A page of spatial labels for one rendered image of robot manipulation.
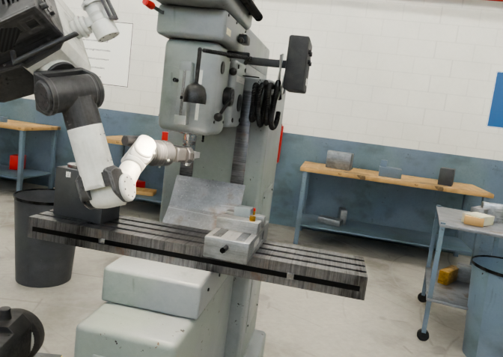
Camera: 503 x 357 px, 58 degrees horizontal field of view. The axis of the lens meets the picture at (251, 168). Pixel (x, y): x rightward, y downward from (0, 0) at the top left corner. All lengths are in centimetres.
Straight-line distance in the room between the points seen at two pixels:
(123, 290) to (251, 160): 79
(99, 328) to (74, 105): 66
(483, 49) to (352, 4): 161
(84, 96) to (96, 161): 17
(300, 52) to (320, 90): 400
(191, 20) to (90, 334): 103
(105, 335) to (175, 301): 23
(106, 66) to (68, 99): 538
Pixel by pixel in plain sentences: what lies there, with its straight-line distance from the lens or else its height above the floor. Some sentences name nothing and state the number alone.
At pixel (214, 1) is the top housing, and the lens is 148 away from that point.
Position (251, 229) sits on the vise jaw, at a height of 101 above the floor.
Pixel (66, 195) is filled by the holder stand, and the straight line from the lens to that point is 188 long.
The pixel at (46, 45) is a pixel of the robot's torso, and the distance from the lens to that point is 128.
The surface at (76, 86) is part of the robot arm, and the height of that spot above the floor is 142.
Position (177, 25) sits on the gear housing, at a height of 166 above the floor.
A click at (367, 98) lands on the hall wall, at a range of 581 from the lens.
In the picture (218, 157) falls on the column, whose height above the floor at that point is 119.
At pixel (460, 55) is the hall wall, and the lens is 602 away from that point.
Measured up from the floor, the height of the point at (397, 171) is 96.
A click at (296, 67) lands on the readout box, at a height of 160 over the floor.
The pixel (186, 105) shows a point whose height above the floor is 140.
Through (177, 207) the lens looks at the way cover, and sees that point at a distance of 204.
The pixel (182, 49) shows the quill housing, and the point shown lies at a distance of 161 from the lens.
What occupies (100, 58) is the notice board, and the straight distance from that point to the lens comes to 666.
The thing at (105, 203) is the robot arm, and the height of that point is 112.
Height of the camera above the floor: 141
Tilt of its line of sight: 7 degrees down
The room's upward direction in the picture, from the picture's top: 7 degrees clockwise
